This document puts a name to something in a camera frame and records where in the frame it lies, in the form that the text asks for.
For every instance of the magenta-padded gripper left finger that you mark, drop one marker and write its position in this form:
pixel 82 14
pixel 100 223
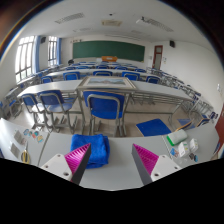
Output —
pixel 58 164

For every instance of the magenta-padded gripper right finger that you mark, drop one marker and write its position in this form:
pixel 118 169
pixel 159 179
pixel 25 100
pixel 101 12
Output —
pixel 160 165

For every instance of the blue towel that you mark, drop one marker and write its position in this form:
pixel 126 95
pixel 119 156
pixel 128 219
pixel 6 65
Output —
pixel 96 146

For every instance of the small blue card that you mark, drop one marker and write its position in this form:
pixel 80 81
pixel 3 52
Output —
pixel 174 152

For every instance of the small white box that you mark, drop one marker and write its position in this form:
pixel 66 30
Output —
pixel 193 144
pixel 183 149

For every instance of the green and white packet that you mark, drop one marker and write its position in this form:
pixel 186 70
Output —
pixel 177 137

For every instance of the red and teal sticker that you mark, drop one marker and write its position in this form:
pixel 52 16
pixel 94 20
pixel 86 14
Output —
pixel 35 134

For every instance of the small pink card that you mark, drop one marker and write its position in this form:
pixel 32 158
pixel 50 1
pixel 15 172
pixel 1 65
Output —
pixel 23 140

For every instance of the blue round-cornered sticker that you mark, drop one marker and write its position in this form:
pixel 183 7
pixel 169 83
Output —
pixel 26 132

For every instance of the grey card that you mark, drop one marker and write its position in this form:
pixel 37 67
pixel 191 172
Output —
pixel 17 137
pixel 15 150

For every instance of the long grey classroom desk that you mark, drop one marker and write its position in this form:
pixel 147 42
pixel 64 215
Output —
pixel 156 91

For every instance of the framed picture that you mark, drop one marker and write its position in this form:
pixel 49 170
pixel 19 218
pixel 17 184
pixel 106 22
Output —
pixel 106 82

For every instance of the group of blue classroom chairs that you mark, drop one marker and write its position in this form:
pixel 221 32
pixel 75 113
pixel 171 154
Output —
pixel 100 72

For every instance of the brown door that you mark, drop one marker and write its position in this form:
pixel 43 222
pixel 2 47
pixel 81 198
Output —
pixel 158 57

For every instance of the large white-framed window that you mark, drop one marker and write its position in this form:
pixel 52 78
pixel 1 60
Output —
pixel 25 58

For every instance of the narrow white-framed window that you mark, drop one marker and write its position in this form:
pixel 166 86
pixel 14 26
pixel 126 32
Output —
pixel 52 50

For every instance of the orange lectern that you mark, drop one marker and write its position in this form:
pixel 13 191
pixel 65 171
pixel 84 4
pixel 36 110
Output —
pixel 109 59

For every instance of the green blackboard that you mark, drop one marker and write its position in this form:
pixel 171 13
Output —
pixel 108 50

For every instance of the ceiling vent grille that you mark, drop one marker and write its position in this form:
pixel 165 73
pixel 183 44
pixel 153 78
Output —
pixel 70 17

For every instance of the ceiling air conditioner unit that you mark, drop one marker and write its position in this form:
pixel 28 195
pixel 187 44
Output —
pixel 112 23

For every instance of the blue chair with grey frame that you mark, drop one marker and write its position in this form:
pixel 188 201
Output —
pixel 55 100
pixel 29 100
pixel 153 127
pixel 105 106

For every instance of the black wall speaker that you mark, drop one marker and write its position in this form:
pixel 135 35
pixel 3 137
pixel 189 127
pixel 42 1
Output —
pixel 172 43
pixel 43 39

